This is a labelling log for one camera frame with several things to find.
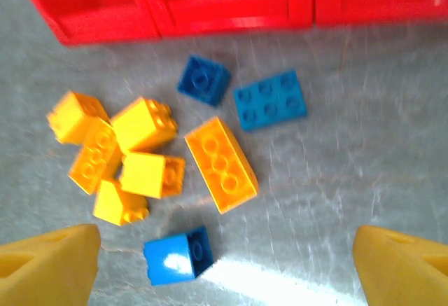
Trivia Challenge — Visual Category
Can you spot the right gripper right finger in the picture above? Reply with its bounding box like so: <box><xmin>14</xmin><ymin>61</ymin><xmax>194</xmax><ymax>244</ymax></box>
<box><xmin>351</xmin><ymin>225</ymin><xmax>448</xmax><ymax>306</ymax></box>

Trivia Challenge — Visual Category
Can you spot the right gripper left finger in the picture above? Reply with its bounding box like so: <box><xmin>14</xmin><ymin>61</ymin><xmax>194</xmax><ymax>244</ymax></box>
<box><xmin>0</xmin><ymin>223</ymin><xmax>102</xmax><ymax>306</ymax></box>

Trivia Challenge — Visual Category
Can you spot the blue lego plate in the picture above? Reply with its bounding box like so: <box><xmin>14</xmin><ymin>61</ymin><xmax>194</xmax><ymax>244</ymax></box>
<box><xmin>232</xmin><ymin>69</ymin><xmax>309</xmax><ymax>132</ymax></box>

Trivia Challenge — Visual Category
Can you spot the dark blue lego brick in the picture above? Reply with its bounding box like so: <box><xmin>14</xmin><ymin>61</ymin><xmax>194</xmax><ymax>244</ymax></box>
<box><xmin>176</xmin><ymin>55</ymin><xmax>232</xmax><ymax>107</ymax></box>

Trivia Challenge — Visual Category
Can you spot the long yellow lego brick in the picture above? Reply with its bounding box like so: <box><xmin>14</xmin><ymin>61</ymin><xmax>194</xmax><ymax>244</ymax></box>
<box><xmin>183</xmin><ymin>116</ymin><xmax>260</xmax><ymax>215</ymax></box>

